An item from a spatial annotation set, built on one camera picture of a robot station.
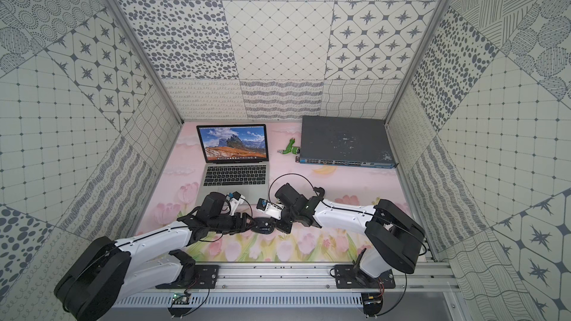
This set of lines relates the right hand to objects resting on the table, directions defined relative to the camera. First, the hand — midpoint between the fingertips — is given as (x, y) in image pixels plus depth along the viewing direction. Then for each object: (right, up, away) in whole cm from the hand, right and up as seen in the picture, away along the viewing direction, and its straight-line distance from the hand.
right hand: (275, 219), depth 83 cm
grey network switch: (+33, +30, +24) cm, 50 cm away
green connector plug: (+5, +26, +24) cm, 36 cm away
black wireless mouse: (-5, -2, 0) cm, 6 cm away
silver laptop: (-20, +21, +20) cm, 35 cm away
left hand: (-9, 0, 0) cm, 9 cm away
